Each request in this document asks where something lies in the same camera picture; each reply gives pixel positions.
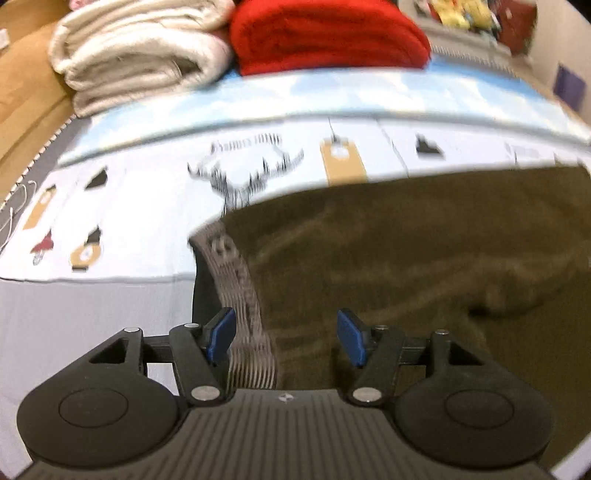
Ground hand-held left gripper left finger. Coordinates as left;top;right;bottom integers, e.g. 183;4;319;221
88;307;236;408

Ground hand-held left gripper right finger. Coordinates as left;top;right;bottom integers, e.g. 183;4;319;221
336;308;485;408

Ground olive brown pants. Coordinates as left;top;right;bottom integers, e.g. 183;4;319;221
187;164;591;472

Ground grey bed sheet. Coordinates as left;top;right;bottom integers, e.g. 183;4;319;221
0;117;200;476

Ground printed bed sheet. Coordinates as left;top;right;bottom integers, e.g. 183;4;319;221
0;65;591;283

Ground cream folded blanket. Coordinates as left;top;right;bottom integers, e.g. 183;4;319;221
48;0;237;118

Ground red folded blanket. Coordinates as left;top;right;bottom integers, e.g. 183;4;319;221
229;0;432;77

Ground yellow plush toy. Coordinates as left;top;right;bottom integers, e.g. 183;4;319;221
427;0;502;31

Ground wooden bed frame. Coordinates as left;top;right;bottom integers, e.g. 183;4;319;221
0;18;77;197

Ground purple wall item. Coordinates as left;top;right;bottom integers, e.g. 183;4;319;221
555;64;588;110

